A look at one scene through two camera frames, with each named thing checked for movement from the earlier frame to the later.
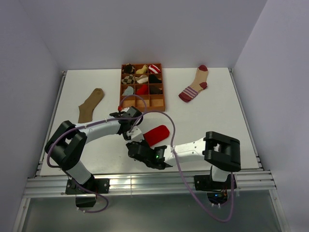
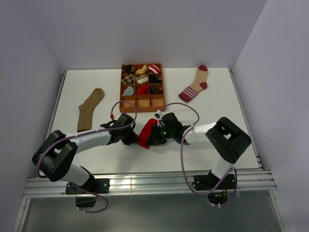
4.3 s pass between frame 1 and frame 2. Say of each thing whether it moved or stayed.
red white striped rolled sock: stayed
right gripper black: moved
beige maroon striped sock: stayed
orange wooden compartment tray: stayed
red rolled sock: stayed
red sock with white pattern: moved
